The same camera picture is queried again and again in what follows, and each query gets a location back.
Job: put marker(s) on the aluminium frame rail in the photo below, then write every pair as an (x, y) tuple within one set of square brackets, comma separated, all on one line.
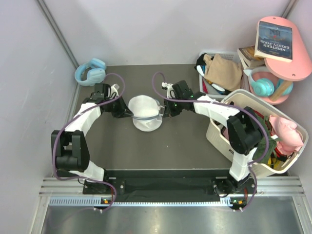
[(71, 193)]

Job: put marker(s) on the stack of paperback books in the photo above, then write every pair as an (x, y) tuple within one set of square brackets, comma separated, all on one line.
[(247, 58)]

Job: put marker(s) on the white mesh laundry bag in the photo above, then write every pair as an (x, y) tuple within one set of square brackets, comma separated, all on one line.
[(146, 113)]

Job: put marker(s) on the beige garment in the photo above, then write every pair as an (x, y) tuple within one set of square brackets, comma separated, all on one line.
[(223, 72)]

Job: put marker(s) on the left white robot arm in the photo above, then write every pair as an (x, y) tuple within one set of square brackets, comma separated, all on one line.
[(70, 152)]

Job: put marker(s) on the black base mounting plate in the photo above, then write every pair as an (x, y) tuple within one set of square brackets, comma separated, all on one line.
[(171, 185)]

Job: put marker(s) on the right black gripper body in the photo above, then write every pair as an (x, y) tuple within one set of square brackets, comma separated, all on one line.
[(167, 109)]

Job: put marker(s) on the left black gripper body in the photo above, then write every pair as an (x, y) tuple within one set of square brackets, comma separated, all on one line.
[(123, 110)]

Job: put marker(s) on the blue Nineteen Eighty-Four book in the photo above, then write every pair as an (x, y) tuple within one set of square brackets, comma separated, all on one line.
[(274, 42)]

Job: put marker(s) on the pink two-tier side table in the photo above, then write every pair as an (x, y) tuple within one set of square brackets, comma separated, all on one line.
[(291, 72)]

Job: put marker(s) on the pink garment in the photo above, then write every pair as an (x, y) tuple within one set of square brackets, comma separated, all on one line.
[(289, 138)]

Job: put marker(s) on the teal pink headphones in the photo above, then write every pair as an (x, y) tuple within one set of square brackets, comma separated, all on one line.
[(262, 87)]

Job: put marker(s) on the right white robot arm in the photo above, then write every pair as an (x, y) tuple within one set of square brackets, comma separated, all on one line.
[(244, 130)]

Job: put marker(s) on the cream laundry hamper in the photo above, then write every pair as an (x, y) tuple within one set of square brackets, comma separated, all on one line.
[(243, 98)]

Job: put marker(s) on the light blue headphones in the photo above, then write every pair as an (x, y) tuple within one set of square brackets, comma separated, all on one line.
[(91, 73)]

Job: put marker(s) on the green garment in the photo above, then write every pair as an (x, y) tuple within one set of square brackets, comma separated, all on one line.
[(264, 120)]

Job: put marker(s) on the white perforated plastic basket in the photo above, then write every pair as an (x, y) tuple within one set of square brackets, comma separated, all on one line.
[(206, 86)]

